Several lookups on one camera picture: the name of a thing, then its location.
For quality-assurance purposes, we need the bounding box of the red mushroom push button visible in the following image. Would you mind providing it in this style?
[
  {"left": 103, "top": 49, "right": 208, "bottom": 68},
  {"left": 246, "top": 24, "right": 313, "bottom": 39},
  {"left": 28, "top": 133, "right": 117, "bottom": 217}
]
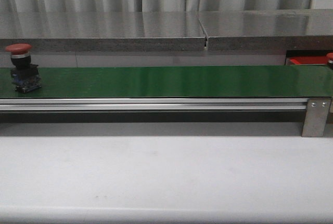
[{"left": 326, "top": 52, "right": 333, "bottom": 69}]

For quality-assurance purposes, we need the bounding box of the green conveyor belt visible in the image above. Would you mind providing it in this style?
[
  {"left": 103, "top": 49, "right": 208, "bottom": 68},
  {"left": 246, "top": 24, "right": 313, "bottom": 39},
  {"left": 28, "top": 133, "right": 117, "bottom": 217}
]
[{"left": 0, "top": 65, "right": 333, "bottom": 98}]

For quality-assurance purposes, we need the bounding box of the left steel counter top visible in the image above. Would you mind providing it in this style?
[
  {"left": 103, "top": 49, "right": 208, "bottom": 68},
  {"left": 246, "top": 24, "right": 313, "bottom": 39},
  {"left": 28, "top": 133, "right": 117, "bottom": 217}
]
[{"left": 1, "top": 12, "right": 206, "bottom": 52}]

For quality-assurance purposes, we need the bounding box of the steel counter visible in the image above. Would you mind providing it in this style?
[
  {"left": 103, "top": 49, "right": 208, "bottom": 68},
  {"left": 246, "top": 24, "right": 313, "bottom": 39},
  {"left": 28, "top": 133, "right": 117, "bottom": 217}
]
[
  {"left": 198, "top": 9, "right": 332, "bottom": 51},
  {"left": 1, "top": 12, "right": 206, "bottom": 52}
]

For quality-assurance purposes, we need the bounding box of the red plastic bin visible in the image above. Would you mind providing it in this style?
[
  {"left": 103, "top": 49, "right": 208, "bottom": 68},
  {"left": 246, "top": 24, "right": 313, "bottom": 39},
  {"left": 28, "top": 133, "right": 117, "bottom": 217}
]
[{"left": 289, "top": 56, "right": 329, "bottom": 65}]

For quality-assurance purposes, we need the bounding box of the red push button left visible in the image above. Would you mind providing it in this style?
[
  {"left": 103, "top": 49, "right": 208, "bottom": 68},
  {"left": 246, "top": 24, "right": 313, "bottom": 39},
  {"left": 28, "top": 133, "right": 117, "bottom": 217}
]
[{"left": 5, "top": 43, "right": 41, "bottom": 94}]

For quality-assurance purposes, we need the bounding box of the right steel counter top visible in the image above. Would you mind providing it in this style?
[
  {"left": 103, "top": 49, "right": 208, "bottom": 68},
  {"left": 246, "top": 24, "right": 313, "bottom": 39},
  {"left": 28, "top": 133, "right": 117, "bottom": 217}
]
[{"left": 198, "top": 9, "right": 332, "bottom": 51}]

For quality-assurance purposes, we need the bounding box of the steel conveyor support bracket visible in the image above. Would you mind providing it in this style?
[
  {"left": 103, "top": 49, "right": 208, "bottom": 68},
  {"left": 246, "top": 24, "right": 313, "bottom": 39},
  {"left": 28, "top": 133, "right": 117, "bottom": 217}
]
[{"left": 301, "top": 98, "right": 331, "bottom": 137}]

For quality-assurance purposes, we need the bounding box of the aluminium conveyor side rail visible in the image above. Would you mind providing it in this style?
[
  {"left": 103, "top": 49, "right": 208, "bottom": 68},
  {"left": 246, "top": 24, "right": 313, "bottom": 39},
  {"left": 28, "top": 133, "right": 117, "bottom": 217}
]
[{"left": 1, "top": 98, "right": 308, "bottom": 111}]

